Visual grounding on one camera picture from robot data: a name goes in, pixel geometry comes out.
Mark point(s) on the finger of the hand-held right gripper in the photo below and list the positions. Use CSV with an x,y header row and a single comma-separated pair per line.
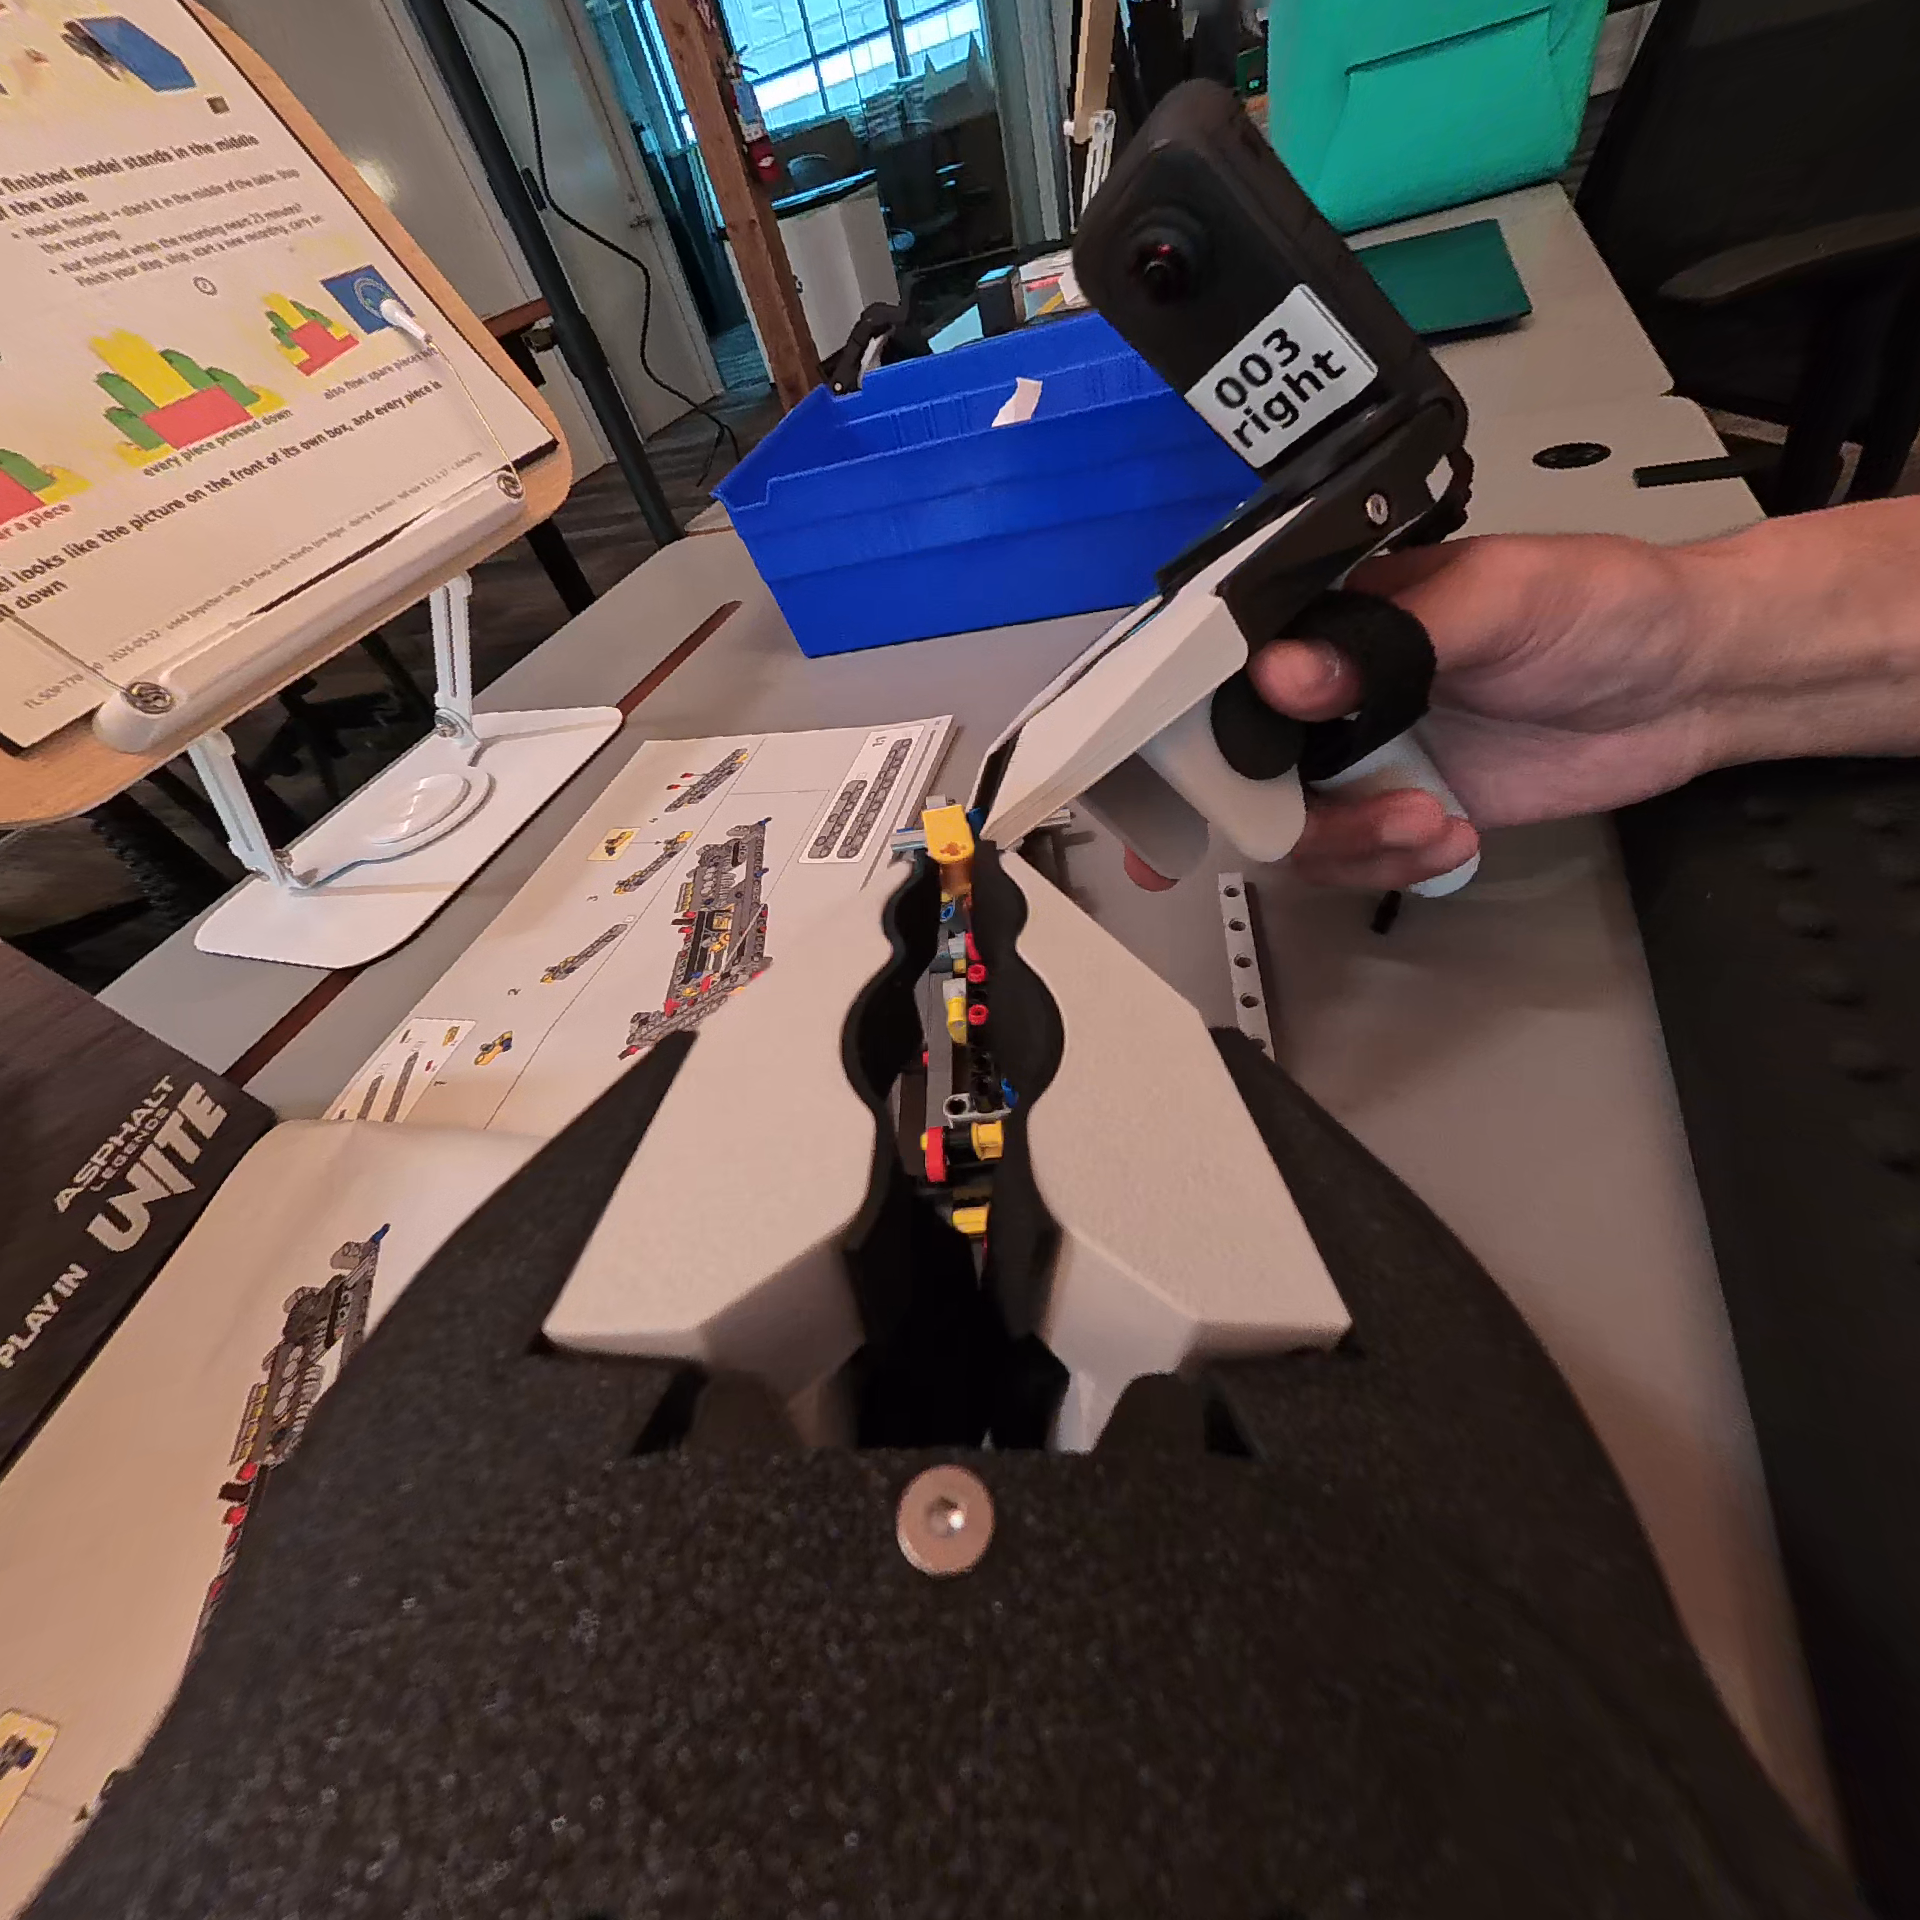
x,y
1124,721
1186,578

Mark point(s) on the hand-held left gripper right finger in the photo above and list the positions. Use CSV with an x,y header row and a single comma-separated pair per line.
x,y
1186,1185

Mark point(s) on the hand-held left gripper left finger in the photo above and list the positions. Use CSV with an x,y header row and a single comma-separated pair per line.
x,y
720,1185

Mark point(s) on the yellow lego axle connector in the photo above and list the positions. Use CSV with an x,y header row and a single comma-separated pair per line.
x,y
945,833

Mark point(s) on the long grey lego beam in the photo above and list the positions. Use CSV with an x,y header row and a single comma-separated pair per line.
x,y
1244,960

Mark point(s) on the lego car chassis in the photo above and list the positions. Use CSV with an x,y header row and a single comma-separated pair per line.
x,y
967,1049

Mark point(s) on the lego instruction booklet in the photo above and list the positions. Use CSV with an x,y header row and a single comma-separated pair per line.
x,y
496,974

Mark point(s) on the black lego set box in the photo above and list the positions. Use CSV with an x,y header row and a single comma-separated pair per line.
x,y
90,1171

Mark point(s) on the dark green pad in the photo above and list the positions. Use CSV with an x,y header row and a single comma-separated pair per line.
x,y
1440,278

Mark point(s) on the blue plastic bin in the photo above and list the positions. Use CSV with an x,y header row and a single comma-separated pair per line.
x,y
975,495

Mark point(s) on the green bag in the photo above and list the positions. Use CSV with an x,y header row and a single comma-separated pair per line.
x,y
1440,106

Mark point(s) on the white cabinet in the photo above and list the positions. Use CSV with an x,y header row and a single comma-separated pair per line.
x,y
839,255

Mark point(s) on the red fire extinguisher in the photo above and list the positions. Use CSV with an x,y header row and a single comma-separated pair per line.
x,y
762,157

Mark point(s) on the black office chair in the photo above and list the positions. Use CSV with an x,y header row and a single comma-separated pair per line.
x,y
1772,195

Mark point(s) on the black dimpled foam mat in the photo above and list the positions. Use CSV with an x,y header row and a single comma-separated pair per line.
x,y
1800,1049

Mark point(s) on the black metal pole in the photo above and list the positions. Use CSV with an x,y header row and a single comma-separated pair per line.
x,y
540,270

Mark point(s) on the wood-edged white board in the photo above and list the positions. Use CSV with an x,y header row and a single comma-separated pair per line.
x,y
224,374

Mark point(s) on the wooden post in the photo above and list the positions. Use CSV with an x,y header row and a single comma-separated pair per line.
x,y
744,195

